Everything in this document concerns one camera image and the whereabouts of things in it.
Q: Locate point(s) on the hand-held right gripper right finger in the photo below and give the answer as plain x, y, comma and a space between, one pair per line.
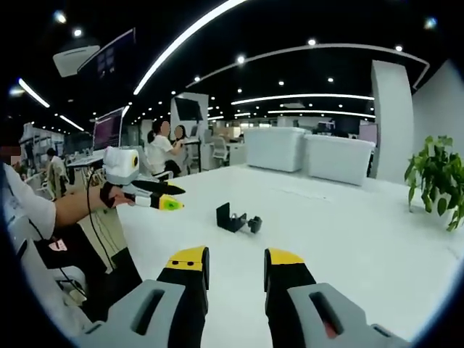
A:
290, 290

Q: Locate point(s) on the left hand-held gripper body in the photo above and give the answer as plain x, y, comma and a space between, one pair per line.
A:
119, 163

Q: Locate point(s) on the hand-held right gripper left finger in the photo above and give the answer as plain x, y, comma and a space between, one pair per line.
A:
170, 308

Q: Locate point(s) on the black fixed fixture clamp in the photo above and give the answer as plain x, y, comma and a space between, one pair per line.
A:
228, 217

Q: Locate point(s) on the white desk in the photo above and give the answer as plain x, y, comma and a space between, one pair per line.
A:
326, 224

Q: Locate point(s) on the person's left hand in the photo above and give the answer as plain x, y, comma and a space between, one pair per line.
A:
110, 197

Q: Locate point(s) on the computer monitor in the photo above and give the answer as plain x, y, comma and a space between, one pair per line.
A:
107, 132

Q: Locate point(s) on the grey office chair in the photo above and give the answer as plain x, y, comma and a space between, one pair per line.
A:
220, 148

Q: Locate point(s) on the ceiling-hung display screen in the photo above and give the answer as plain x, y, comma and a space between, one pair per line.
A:
108, 54

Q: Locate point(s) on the white ceiling air unit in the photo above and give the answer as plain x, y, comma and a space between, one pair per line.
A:
74, 59

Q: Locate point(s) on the white plastic storage box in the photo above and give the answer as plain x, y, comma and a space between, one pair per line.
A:
337, 159
273, 148

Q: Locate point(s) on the long curved ceiling light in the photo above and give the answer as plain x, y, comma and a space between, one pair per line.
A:
181, 40

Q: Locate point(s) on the green potted plant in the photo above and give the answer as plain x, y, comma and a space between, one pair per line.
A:
435, 170

